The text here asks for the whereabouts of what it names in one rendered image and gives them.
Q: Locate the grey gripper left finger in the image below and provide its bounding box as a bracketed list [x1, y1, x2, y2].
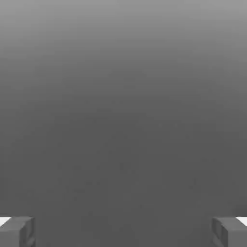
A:
[0, 216, 37, 247]

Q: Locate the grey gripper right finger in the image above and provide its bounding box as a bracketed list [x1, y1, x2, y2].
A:
[211, 216, 247, 247]

